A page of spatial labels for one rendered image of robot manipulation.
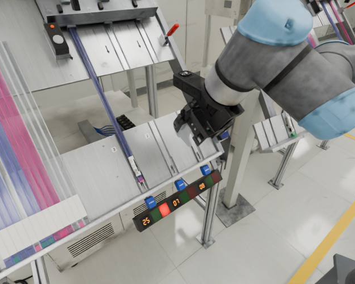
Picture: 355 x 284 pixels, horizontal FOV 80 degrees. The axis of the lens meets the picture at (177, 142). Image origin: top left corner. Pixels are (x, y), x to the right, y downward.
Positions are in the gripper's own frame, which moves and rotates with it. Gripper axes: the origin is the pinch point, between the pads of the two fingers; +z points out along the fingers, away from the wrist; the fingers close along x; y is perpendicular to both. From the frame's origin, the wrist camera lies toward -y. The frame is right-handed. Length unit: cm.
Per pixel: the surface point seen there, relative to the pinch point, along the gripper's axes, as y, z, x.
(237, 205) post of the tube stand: 39, 81, 56
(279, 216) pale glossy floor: 58, 70, 72
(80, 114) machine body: -51, 64, -10
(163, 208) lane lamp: 14.5, 19.8, -7.7
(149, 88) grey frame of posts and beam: -39, 39, 21
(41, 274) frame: 12, 61, -50
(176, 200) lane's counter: 14.4, 19.8, -3.0
